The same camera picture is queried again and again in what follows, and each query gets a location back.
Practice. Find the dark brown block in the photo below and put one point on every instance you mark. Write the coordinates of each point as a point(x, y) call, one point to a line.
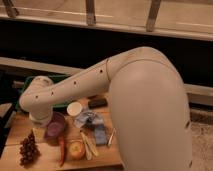
point(97, 103)

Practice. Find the red chili pepper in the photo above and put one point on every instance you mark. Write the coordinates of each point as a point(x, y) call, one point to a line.
point(61, 141)

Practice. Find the white cup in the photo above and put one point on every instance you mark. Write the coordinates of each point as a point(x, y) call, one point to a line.
point(74, 108)

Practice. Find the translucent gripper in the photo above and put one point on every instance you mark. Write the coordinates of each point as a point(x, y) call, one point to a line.
point(39, 134)

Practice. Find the blue cloth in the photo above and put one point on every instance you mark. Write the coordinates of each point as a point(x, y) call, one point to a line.
point(100, 135)

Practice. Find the bunch of dark grapes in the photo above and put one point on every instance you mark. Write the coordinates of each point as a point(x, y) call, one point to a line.
point(28, 150)

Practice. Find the silver fork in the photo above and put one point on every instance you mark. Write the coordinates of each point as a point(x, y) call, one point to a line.
point(111, 138)

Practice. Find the wooden spatula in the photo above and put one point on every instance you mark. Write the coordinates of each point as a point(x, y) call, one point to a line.
point(91, 149)

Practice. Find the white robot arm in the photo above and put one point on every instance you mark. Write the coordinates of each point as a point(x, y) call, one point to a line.
point(148, 104)

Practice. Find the purple bowl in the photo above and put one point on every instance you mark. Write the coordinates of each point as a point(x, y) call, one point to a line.
point(56, 126)

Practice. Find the red yellow apple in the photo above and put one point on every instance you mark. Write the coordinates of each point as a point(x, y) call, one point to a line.
point(76, 150)

